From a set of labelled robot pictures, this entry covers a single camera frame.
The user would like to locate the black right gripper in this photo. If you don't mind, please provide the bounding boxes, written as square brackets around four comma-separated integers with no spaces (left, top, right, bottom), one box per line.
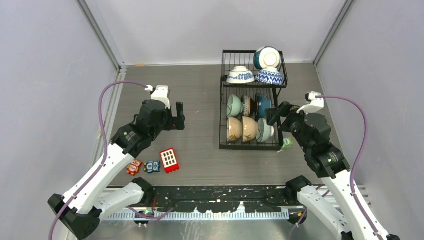
[265,100,316,152]

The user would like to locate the beige bowl with flower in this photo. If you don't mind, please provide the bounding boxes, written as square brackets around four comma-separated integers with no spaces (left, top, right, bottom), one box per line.
[241,116,258,143]

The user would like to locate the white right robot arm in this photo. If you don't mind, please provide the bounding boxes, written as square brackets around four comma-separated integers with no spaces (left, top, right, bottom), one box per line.
[265,98,399,240]

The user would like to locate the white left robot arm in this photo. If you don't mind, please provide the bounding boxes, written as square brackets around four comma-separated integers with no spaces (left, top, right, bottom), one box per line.
[47,100,185,240]

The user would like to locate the dark blue glazed bowl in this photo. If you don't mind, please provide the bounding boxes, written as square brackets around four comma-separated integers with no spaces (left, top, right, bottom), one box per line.
[255,93,272,119]

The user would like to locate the pale green striped bowl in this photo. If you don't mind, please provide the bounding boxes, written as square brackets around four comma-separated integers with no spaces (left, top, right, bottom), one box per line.
[256,118,275,143]

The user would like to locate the black patterned rim bowl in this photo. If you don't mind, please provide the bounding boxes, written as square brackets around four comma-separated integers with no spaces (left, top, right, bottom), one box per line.
[241,95,257,117]

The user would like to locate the green owl puzzle piece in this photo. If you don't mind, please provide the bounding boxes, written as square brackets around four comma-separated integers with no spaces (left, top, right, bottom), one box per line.
[278,137,294,152]

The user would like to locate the blue white zigzag bowl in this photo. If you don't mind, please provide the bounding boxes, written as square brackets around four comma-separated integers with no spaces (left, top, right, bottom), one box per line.
[255,66,283,85]

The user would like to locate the light green bowl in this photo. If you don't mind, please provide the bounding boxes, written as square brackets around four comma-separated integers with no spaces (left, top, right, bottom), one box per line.
[226,94,243,118]

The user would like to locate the white blue floral bowl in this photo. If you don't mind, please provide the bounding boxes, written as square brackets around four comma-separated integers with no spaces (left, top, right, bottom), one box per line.
[226,66,255,84]

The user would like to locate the red white toy block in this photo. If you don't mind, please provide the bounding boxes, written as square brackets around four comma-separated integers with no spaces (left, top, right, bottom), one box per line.
[160,148,180,174]

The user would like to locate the teal bowl white base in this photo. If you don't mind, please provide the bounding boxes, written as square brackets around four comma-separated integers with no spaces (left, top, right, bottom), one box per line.
[253,46,282,70]

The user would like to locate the blue owl puzzle piece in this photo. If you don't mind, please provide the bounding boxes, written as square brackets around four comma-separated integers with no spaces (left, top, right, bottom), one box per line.
[143,160,161,174]

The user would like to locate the red owl puzzle piece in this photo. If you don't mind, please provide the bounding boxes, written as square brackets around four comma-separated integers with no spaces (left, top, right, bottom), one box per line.
[126,159,143,176]

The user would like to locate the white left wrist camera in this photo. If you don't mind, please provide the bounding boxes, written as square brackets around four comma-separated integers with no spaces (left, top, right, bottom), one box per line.
[150,85,171,109]

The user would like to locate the black wire dish rack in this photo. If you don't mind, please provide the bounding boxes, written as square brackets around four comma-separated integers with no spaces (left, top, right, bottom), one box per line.
[218,46,288,151]

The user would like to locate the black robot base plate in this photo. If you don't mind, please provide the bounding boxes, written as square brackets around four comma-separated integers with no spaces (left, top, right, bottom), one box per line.
[121,185,319,215]

